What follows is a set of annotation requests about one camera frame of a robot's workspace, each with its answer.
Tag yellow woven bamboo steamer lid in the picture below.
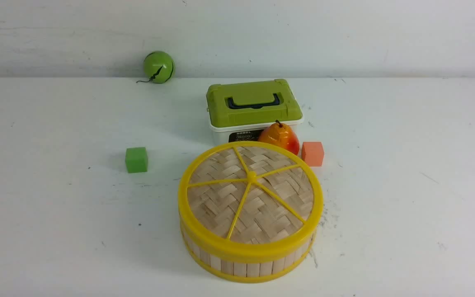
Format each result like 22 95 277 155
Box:
178 141 324 263

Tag yellow bamboo steamer basket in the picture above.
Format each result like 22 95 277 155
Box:
180 224 315 283

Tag green lidded storage box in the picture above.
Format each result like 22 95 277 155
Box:
206 79 305 145

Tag orange red toy pear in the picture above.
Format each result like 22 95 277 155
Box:
258 120 300 155

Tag orange foam cube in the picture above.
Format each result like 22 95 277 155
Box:
301 141 325 167

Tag green foam cube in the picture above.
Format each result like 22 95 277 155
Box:
125 147 148 174

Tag green ball with black cord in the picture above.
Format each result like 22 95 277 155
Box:
136 51 175 83

